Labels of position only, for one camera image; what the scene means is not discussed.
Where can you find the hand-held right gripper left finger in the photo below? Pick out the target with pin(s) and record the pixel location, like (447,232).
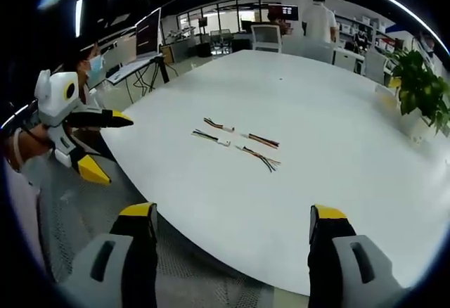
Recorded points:
(116,269)

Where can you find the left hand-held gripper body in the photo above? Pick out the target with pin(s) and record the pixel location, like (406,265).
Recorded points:
(56,104)

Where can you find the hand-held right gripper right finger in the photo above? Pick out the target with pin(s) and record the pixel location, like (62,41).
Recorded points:
(334,273)

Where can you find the person's left hand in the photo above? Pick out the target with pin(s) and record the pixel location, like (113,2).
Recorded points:
(33,142)

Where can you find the white side desk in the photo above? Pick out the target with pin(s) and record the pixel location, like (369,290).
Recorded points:
(131,67)

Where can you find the large computer monitor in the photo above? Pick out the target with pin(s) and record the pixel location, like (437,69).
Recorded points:
(147,33)

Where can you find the white mesh office chair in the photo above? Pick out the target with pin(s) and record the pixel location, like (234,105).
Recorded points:
(266,37)

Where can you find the green potted plant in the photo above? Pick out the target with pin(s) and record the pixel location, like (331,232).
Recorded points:
(420,83)

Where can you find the wall display screen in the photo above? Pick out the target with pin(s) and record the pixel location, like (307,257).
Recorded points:
(284,12)

